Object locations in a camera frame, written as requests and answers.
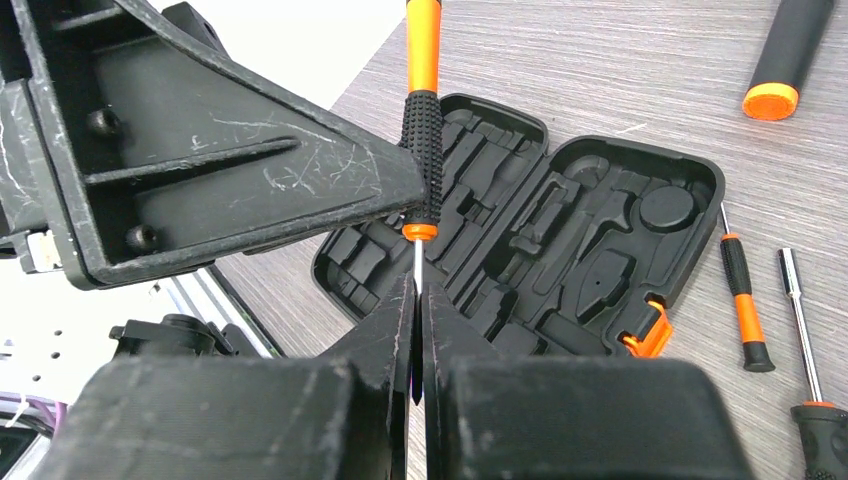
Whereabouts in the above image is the black microphone orange end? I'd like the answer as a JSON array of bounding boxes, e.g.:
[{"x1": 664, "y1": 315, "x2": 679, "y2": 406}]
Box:
[{"x1": 742, "y1": 0, "x2": 836, "y2": 121}]

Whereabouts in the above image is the thin orange black screwdriver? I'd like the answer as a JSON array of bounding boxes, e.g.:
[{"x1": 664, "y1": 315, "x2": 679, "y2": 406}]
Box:
[{"x1": 720, "y1": 203, "x2": 776, "y2": 373}]

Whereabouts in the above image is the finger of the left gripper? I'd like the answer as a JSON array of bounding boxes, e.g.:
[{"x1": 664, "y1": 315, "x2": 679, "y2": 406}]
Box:
[{"x1": 1, "y1": 1, "x2": 424, "y2": 290}]

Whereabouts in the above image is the black tool kit case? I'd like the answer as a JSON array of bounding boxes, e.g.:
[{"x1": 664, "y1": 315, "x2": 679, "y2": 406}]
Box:
[{"x1": 311, "y1": 93, "x2": 725, "y2": 362}]

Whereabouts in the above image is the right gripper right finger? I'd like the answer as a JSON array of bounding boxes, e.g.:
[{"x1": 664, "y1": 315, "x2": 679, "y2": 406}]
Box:
[{"x1": 420, "y1": 285, "x2": 753, "y2": 479}]

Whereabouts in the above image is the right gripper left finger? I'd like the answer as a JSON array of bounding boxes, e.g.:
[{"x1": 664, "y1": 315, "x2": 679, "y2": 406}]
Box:
[{"x1": 34, "y1": 274, "x2": 416, "y2": 479}]

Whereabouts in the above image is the small orange black screwdriver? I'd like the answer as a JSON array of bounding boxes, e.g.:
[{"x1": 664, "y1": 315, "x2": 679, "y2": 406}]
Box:
[{"x1": 402, "y1": 0, "x2": 444, "y2": 403}]

